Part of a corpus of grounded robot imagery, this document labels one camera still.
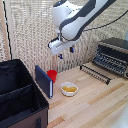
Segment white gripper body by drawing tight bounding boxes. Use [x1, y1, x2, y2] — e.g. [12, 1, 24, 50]
[48, 37, 77, 56]

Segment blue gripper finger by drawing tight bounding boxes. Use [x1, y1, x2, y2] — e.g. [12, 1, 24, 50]
[69, 46, 75, 54]
[58, 53, 64, 60]

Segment white bowl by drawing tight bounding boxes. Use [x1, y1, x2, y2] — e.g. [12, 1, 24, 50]
[60, 81, 79, 98]

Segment black toaster oven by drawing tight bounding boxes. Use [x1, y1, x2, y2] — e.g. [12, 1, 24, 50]
[92, 37, 128, 79]

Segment red plastic cup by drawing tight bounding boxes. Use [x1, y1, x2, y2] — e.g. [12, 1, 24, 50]
[46, 69, 58, 84]

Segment dark blue book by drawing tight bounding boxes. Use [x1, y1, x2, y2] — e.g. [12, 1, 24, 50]
[34, 64, 54, 100]

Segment yellow food pieces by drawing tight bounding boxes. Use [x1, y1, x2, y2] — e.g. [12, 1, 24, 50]
[62, 85, 78, 93]

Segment beige woven folding screen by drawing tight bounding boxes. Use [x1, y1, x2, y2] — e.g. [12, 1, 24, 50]
[0, 0, 128, 78]

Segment black fabric storage box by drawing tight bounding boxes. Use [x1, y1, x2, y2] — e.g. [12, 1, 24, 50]
[0, 59, 50, 128]

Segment thin black pole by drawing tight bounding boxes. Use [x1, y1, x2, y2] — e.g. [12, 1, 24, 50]
[2, 0, 13, 62]

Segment black wire dish rack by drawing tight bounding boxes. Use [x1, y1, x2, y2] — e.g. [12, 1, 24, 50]
[79, 64, 113, 85]

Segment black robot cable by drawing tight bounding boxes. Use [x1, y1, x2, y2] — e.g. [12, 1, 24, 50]
[82, 10, 128, 33]

